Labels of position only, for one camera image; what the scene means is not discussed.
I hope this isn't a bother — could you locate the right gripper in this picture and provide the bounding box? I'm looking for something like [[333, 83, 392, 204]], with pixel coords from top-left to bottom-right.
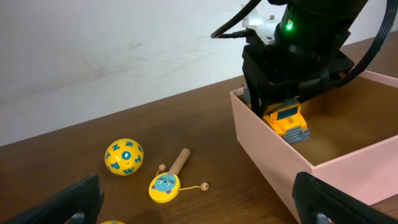
[[243, 1, 369, 116]]

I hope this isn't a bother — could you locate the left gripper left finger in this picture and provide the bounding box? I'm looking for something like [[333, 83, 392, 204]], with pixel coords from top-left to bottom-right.
[[5, 174, 104, 224]]

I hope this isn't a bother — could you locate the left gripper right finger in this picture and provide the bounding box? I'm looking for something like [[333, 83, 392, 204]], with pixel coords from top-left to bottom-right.
[[292, 172, 397, 224]]

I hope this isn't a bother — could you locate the yellow grey dump truck toy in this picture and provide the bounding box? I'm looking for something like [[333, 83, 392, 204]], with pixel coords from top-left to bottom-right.
[[262, 98, 310, 144]]

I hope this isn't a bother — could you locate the yellow ball with eye face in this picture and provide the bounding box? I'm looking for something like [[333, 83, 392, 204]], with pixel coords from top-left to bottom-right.
[[100, 220, 125, 224]]

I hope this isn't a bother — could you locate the yellow ball with blue letters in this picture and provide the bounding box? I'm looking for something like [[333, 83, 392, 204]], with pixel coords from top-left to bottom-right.
[[104, 138, 144, 176]]

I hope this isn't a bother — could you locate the pink cardboard box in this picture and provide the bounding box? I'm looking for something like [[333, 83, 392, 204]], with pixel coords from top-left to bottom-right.
[[230, 71, 397, 215]]

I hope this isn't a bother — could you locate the yellow wooden rattle drum toy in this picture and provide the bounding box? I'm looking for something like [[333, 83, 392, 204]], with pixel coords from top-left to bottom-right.
[[148, 148, 210, 203]]

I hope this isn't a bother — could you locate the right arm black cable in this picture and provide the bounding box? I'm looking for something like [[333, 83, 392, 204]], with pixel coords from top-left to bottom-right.
[[210, 0, 398, 103]]

